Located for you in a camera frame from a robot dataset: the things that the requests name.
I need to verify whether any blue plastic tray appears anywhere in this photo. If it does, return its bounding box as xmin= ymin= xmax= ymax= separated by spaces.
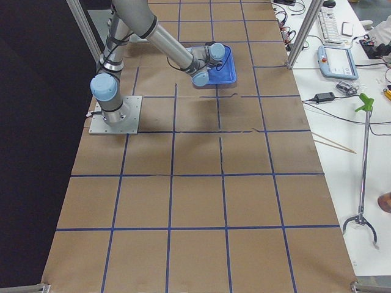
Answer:
xmin=191 ymin=43 xmax=236 ymax=87

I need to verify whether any brown paper table cover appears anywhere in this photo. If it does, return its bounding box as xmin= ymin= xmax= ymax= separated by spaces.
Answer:
xmin=42 ymin=1 xmax=355 ymax=292

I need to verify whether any black power adapter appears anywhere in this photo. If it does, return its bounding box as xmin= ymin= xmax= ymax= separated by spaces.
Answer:
xmin=313 ymin=92 xmax=335 ymax=104

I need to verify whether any wooden chopstick pair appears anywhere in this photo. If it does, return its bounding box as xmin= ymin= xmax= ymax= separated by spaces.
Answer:
xmin=312 ymin=132 xmax=356 ymax=154

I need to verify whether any blue teach pendant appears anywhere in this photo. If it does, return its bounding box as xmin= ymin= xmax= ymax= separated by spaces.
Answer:
xmin=316 ymin=45 xmax=359 ymax=81

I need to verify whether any white keyboard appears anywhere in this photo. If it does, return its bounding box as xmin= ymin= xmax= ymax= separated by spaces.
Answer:
xmin=318 ymin=6 xmax=345 ymax=46

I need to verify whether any white smartphone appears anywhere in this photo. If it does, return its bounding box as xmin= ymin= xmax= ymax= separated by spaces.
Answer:
xmin=341 ymin=22 xmax=354 ymax=37

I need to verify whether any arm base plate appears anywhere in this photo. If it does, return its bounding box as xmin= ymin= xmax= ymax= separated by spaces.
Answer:
xmin=89 ymin=95 xmax=142 ymax=135

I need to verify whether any green handled reacher grabber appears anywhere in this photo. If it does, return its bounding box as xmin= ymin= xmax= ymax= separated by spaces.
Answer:
xmin=342 ymin=93 xmax=379 ymax=249

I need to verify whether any aluminium frame post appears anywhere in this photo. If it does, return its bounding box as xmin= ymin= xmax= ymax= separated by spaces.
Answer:
xmin=287 ymin=0 xmax=323 ymax=69

